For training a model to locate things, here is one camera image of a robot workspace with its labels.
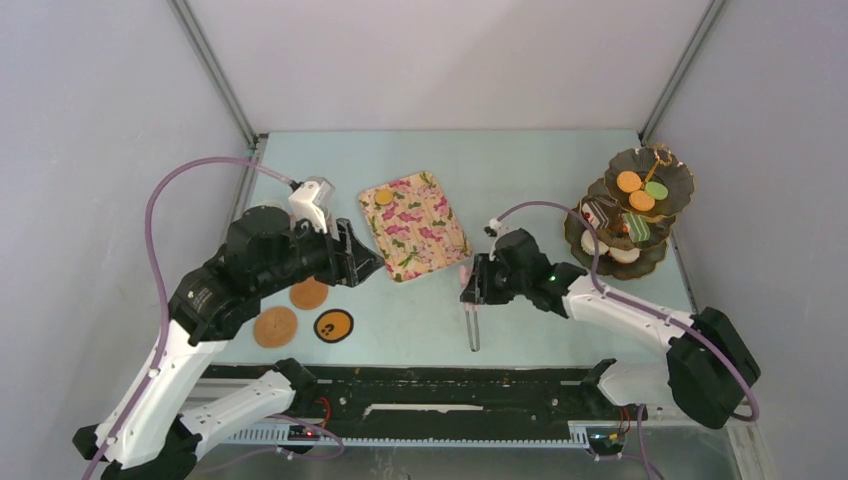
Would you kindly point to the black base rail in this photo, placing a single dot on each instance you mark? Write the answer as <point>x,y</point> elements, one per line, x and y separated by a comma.
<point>456,404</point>

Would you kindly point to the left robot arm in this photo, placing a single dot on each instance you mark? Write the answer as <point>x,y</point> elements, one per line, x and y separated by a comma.
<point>151,435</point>

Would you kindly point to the green round biscuit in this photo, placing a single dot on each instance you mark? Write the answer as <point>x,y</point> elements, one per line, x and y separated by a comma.
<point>656,190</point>

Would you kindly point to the wooden round coaster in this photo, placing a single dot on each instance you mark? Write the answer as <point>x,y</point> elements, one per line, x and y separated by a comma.
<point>275,327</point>
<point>309,294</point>

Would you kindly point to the orange question mark coaster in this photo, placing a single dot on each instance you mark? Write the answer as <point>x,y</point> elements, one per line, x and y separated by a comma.
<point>333,326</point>

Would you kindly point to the green striped cake slice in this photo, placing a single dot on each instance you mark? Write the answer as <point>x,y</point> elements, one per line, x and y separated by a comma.
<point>637,228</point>

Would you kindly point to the orange round biscuit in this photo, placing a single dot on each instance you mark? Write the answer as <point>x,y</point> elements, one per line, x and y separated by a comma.
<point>641,201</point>
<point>629,182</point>

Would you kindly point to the three tier black cake stand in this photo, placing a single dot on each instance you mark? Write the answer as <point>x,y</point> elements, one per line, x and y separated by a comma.
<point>654,162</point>

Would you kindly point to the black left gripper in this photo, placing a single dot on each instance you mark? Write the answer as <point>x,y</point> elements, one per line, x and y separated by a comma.
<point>349,261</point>

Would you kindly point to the lower wooden round coaster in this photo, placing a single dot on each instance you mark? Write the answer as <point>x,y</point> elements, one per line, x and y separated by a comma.
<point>275,327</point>

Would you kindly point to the upper wooden round coaster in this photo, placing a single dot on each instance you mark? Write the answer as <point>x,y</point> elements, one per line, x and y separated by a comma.
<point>309,294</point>

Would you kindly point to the chocolate cake piece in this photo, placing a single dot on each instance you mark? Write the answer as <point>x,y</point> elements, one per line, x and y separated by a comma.
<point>599,212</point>

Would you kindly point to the small yellow cookie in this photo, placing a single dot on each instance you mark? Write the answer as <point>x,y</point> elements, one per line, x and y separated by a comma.
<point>384,197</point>

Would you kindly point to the white donut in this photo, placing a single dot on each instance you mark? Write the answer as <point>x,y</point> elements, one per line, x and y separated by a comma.
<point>623,256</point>
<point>593,246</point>

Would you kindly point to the floral rectangular tray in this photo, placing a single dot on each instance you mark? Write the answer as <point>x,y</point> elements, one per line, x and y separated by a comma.
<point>419,233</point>

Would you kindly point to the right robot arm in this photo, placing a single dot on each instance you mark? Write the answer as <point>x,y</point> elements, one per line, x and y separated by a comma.
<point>708,367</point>

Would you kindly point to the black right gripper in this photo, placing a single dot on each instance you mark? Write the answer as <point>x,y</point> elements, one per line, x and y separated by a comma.
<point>475,291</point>

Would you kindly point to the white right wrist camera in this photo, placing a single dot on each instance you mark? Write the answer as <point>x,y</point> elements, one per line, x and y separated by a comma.
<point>495,230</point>

